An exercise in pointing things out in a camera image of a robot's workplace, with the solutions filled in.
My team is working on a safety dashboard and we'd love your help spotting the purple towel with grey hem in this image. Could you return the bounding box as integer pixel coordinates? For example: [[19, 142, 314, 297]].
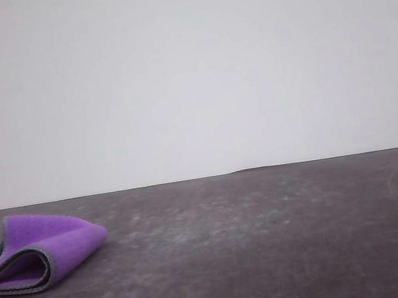
[[0, 201, 116, 298]]

